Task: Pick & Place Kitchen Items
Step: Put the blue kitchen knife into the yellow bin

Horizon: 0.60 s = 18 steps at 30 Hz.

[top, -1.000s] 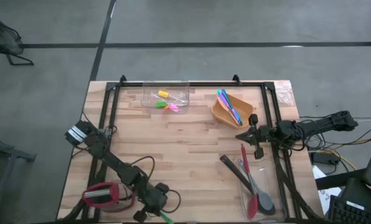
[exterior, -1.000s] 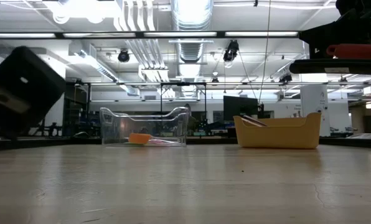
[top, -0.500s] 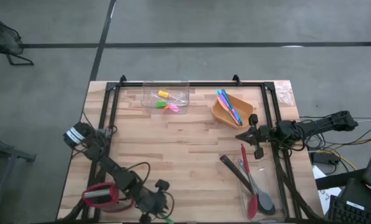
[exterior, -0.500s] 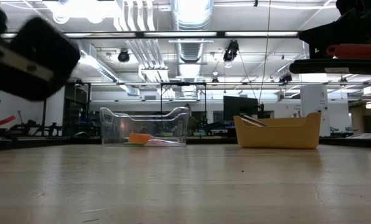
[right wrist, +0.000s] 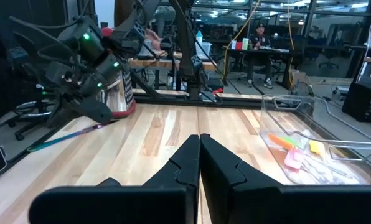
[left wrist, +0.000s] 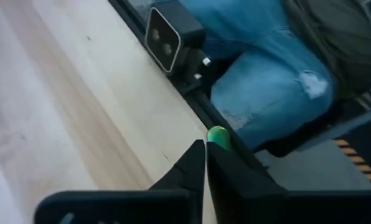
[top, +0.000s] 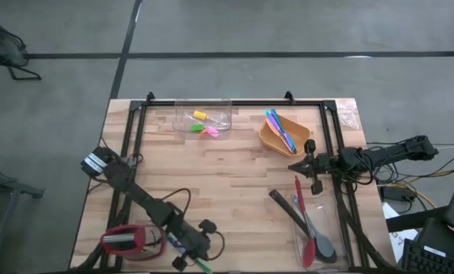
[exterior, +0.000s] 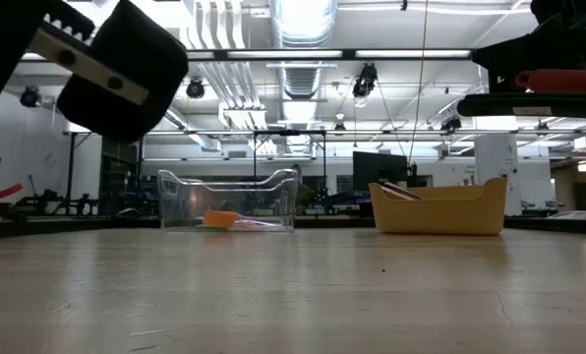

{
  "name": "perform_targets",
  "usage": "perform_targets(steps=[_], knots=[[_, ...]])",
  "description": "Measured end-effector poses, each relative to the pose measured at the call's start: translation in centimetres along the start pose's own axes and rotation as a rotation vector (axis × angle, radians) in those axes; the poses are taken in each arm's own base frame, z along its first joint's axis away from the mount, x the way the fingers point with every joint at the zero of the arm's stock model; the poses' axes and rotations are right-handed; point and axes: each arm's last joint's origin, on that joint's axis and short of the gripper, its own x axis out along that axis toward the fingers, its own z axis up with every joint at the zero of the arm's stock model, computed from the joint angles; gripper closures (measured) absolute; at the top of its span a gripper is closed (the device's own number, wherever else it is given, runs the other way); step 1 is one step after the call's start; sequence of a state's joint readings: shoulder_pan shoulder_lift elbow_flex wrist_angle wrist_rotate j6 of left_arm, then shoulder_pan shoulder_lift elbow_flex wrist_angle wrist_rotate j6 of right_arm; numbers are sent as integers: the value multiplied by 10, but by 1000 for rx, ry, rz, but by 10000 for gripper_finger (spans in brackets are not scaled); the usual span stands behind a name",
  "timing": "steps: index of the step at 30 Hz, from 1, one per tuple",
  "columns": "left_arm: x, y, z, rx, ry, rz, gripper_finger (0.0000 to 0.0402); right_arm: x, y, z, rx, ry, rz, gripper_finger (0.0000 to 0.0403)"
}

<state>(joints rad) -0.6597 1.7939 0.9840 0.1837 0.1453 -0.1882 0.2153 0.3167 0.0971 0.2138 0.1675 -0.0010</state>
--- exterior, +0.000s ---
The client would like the red silicone spoon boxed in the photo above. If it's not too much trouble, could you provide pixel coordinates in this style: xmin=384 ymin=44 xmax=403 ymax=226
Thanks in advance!
xmin=514 ymin=68 xmax=586 ymax=95

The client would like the overhead light bar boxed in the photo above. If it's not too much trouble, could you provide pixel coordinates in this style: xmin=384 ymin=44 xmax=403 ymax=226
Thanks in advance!
xmin=187 ymin=47 xmax=474 ymax=63

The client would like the black ceiling spotlight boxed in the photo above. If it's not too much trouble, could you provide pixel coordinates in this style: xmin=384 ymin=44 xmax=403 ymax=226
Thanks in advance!
xmin=185 ymin=77 xmax=206 ymax=100
xmin=439 ymin=115 xmax=464 ymax=134
xmin=19 ymin=86 xmax=41 ymax=109

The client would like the silver ventilation duct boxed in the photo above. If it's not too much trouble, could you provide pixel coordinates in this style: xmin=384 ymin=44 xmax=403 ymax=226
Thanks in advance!
xmin=267 ymin=0 xmax=339 ymax=102

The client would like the black background stand frame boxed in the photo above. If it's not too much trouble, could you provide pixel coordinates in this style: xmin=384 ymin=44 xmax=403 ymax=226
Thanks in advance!
xmin=252 ymin=129 xmax=327 ymax=196

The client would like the person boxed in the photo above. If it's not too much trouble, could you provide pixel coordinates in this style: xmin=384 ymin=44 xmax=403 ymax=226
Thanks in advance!
xmin=290 ymin=163 xmax=315 ymax=207

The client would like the white column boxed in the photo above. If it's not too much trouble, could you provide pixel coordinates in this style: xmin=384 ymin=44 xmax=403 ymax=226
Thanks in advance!
xmin=473 ymin=135 xmax=523 ymax=217

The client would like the black background monitor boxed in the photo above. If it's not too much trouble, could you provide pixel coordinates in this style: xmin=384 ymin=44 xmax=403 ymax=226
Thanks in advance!
xmin=352 ymin=150 xmax=410 ymax=193

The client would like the clear plastic bin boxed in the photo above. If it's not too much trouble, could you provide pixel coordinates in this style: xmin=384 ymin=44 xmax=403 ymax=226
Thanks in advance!
xmin=156 ymin=166 xmax=303 ymax=233

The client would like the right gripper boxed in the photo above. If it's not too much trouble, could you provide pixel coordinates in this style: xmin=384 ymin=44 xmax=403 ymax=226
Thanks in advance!
xmin=472 ymin=0 xmax=586 ymax=94

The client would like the black metal table frame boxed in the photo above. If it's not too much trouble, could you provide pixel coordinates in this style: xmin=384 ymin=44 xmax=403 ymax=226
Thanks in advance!
xmin=0 ymin=214 xmax=586 ymax=241

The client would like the small orange silicone spatula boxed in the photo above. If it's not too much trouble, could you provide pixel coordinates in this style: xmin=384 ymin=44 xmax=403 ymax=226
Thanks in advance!
xmin=203 ymin=209 xmax=255 ymax=229

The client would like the hanging black cable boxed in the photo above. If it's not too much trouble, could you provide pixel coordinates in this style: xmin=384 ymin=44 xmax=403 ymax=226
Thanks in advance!
xmin=406 ymin=0 xmax=430 ymax=166

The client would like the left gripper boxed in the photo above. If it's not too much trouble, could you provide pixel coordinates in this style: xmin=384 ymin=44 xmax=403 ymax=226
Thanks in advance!
xmin=0 ymin=0 xmax=190 ymax=144

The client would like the iridescent metal knife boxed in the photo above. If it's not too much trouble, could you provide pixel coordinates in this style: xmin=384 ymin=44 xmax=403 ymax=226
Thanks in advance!
xmin=381 ymin=182 xmax=412 ymax=201
xmin=390 ymin=180 xmax=425 ymax=202

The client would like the black utensil handle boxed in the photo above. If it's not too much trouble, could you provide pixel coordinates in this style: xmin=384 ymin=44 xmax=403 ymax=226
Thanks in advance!
xmin=456 ymin=92 xmax=586 ymax=120

